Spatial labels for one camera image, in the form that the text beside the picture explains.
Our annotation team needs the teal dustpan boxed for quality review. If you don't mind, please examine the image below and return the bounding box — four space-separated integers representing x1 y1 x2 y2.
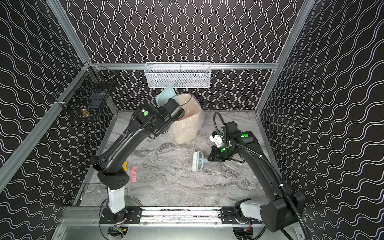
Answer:
156 84 176 107

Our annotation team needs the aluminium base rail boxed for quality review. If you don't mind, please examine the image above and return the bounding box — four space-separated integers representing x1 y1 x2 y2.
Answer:
59 205 304 228

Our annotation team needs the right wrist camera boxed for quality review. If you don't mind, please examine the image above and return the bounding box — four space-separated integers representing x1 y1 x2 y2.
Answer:
209 131 225 148

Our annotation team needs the teal hand brush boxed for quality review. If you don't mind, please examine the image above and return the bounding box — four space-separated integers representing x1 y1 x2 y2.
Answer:
192 151 209 172

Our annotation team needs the beige trash bin with liner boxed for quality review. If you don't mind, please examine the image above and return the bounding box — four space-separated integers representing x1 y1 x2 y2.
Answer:
169 94 205 145

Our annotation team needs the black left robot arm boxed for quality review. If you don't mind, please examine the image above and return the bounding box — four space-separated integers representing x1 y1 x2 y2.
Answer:
93 98 185 214

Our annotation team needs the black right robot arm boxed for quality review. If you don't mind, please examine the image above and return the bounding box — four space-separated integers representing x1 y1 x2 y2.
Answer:
207 112 311 240

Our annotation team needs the black wire wall basket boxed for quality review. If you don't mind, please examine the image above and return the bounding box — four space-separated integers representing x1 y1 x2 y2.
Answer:
59 64 118 122

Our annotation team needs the white mesh wall basket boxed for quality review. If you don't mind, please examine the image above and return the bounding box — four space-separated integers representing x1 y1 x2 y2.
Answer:
144 62 212 89

